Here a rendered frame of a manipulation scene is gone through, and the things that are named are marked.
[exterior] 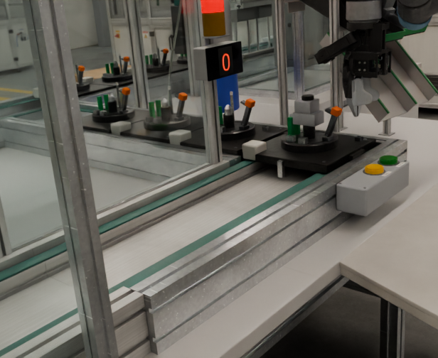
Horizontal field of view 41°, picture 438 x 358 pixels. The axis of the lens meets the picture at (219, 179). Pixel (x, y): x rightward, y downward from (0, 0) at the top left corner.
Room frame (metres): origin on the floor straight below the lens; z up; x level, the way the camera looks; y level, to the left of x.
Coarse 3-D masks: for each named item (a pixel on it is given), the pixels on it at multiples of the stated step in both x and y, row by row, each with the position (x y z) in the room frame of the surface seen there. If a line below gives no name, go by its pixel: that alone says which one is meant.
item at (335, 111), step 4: (332, 108) 1.35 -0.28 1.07; (336, 108) 1.35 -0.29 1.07; (340, 108) 1.36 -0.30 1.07; (328, 112) 1.36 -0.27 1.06; (332, 112) 1.35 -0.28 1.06; (336, 112) 1.35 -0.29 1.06; (340, 112) 1.35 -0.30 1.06; (332, 116) 1.36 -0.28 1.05; (336, 116) 1.36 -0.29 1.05; (332, 120) 1.36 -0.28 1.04; (336, 120) 1.36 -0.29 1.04; (328, 124) 1.36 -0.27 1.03; (332, 124) 1.36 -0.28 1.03; (328, 128) 1.36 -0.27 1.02; (332, 128) 1.36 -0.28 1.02; (328, 132) 1.36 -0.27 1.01; (328, 136) 1.36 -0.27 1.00
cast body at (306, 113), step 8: (304, 96) 1.40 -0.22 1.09; (312, 96) 1.40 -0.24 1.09; (296, 104) 1.41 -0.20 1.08; (304, 104) 1.39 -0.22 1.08; (312, 104) 1.39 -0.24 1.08; (296, 112) 1.41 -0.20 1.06; (304, 112) 1.39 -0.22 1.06; (312, 112) 1.39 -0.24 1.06; (320, 112) 1.39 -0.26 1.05; (296, 120) 1.41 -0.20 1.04; (304, 120) 1.39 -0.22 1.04; (312, 120) 1.38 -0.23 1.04; (320, 120) 1.39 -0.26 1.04
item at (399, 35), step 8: (304, 0) 1.69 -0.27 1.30; (312, 0) 1.67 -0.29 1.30; (320, 0) 1.65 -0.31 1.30; (328, 0) 1.62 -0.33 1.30; (344, 0) 1.74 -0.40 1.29; (312, 8) 1.67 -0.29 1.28; (320, 8) 1.65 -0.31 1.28; (328, 8) 1.62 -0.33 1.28; (344, 8) 1.59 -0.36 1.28; (328, 16) 1.62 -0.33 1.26; (344, 16) 1.58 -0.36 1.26; (344, 24) 1.58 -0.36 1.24; (392, 24) 1.62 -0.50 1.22; (392, 32) 1.61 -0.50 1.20; (400, 32) 1.57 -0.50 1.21; (392, 40) 1.57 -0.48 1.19
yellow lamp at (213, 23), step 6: (216, 12) 1.33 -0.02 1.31; (222, 12) 1.33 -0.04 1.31; (204, 18) 1.33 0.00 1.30; (210, 18) 1.32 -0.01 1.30; (216, 18) 1.32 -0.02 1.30; (222, 18) 1.33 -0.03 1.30; (204, 24) 1.33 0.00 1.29; (210, 24) 1.32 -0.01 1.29; (216, 24) 1.32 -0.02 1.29; (222, 24) 1.33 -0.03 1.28; (204, 30) 1.33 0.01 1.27; (210, 30) 1.32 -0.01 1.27; (216, 30) 1.32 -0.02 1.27; (222, 30) 1.33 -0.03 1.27
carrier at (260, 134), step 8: (232, 96) 1.63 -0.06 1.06; (232, 104) 1.63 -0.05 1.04; (232, 112) 1.63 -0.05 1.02; (224, 120) 1.57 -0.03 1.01; (232, 120) 1.57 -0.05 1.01; (224, 128) 1.52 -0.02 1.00; (232, 128) 1.56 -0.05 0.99; (240, 128) 1.54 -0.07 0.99; (248, 128) 1.54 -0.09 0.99; (256, 128) 1.61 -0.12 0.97; (272, 128) 1.60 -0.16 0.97; (280, 128) 1.59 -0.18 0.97; (224, 136) 1.51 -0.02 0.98; (232, 136) 1.51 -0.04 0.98; (240, 136) 1.51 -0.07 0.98; (248, 136) 1.53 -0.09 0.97; (256, 136) 1.53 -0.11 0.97; (264, 136) 1.52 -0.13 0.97; (272, 136) 1.52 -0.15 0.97; (224, 144) 1.47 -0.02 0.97; (232, 144) 1.47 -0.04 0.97; (240, 144) 1.46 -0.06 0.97; (224, 152) 1.44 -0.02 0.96; (232, 152) 1.42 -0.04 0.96; (240, 152) 1.42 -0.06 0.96
